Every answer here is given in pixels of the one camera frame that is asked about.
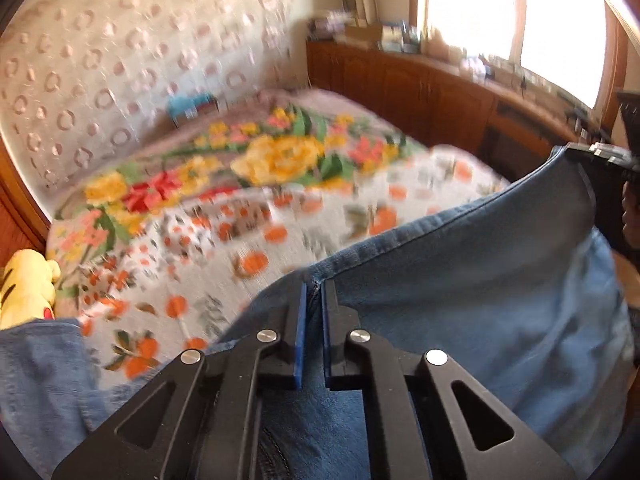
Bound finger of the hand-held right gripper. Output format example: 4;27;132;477
565;141;640;171

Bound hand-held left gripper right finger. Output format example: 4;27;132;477
322;280;576;480

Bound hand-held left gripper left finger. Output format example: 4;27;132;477
52;282;307;480

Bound light blue jeans pants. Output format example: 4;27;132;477
207;146;635;480

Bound faded blue jeans pants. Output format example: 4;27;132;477
0;317;126;466

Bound person's right hand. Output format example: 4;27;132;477
614;195;640;288

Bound orange fruit print bed sheet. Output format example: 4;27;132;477
50;145;511;381

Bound floral blanket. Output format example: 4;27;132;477
45;87;431;271

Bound long wooden cabinet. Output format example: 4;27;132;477
305;40;616;181

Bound cardboard box with blue cloth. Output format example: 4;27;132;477
166;92;221;128

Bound open flat cardboard box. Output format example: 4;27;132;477
342;24;386;43

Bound yellow plush toy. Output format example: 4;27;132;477
0;249;62;328

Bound wooden slatted wardrobe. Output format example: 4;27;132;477
0;145;51;271

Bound stack of papers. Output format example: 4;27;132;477
306;12;351;43

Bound circle pattern sheer curtain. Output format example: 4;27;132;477
0;0;321;196

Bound window with wooden frame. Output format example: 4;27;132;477
407;0;631;111

